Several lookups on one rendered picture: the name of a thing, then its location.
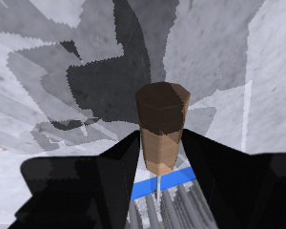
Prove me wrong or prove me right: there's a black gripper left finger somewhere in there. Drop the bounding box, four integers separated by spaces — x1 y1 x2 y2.
19 130 140 229

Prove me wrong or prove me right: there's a blue flat strip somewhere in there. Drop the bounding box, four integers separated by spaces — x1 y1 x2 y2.
131 166 196 200

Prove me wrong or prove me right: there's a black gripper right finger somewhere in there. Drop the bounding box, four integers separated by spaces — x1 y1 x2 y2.
181 129 286 229

